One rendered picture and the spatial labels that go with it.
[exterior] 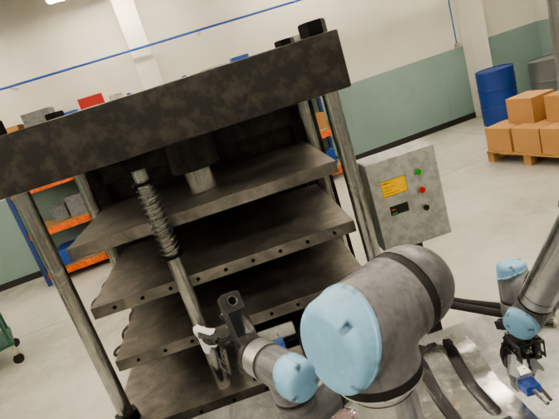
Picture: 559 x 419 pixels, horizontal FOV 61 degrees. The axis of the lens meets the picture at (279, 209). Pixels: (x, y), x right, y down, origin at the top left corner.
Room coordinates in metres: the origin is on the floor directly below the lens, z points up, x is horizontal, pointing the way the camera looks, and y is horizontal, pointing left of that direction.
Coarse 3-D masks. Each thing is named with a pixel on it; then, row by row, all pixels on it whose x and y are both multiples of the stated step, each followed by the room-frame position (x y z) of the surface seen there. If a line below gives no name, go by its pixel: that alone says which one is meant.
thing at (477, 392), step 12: (420, 348) 1.35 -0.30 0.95; (432, 348) 1.35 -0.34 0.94; (444, 348) 1.32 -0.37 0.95; (456, 348) 1.31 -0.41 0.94; (456, 360) 1.29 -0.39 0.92; (432, 372) 1.27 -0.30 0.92; (468, 372) 1.24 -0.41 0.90; (432, 384) 1.24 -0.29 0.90; (468, 384) 1.21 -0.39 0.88; (432, 396) 1.20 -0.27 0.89; (444, 396) 1.19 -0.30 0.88; (480, 396) 1.15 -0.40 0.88; (444, 408) 1.15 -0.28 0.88; (492, 408) 1.09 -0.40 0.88
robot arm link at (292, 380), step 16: (272, 352) 0.77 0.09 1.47; (288, 352) 0.75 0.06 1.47; (256, 368) 0.77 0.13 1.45; (272, 368) 0.73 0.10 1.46; (288, 368) 0.71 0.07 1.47; (304, 368) 0.71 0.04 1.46; (272, 384) 0.72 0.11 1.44; (288, 384) 0.69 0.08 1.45; (304, 384) 0.70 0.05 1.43; (288, 400) 0.70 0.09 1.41; (304, 400) 0.70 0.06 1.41
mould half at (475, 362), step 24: (432, 360) 1.31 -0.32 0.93; (480, 360) 1.26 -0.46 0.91; (456, 384) 1.22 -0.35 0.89; (480, 384) 1.19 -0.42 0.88; (504, 384) 1.16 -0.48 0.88; (432, 408) 1.16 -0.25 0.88; (456, 408) 1.13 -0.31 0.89; (480, 408) 1.10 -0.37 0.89; (504, 408) 1.07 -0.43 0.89; (528, 408) 1.05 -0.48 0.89
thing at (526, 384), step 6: (522, 366) 1.13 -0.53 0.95; (522, 372) 1.11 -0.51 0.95; (528, 372) 1.10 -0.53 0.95; (516, 378) 1.10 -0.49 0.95; (522, 378) 1.10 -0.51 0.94; (528, 378) 1.09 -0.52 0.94; (516, 384) 1.10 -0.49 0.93; (522, 384) 1.08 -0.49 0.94; (528, 384) 1.07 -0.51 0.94; (534, 384) 1.07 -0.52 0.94; (540, 384) 1.06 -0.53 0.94; (516, 390) 1.11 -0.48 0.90; (522, 390) 1.08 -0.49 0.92; (528, 390) 1.06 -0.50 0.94; (534, 390) 1.06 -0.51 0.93; (540, 390) 1.06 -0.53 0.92; (528, 396) 1.06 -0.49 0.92; (540, 396) 1.03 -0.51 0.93; (546, 402) 1.01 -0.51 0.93
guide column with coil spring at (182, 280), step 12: (144, 168) 1.74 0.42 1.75; (144, 180) 1.72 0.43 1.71; (144, 192) 1.72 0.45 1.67; (144, 204) 1.73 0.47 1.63; (168, 252) 1.72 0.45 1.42; (168, 264) 1.74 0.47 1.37; (180, 264) 1.73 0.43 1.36; (180, 276) 1.72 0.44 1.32; (180, 288) 1.73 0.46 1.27; (192, 288) 1.74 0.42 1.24; (192, 300) 1.72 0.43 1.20; (192, 312) 1.72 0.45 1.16; (204, 324) 1.73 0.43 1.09; (216, 348) 1.74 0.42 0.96; (216, 360) 1.72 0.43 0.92; (216, 372) 1.72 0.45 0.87; (228, 384) 1.73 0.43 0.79
